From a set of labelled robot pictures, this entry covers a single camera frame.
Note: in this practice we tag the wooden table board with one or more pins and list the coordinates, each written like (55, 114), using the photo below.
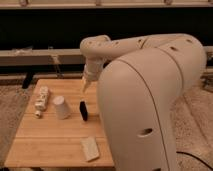
(51, 142)

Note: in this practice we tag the row of white dice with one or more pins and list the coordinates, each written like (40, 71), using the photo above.
(42, 98)

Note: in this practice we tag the beige rectangular sponge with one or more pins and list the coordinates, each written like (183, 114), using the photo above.
(90, 148)

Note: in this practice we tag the white paper cup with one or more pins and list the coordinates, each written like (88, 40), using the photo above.
(61, 107)

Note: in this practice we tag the white tapered gripper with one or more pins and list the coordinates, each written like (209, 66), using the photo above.
(89, 75)

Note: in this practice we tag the black rectangular block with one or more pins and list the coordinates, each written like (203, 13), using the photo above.
(83, 110)

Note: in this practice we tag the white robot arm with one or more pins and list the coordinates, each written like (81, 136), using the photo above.
(138, 79)

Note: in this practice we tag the long grey bench rail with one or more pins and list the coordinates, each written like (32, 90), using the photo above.
(75, 56)

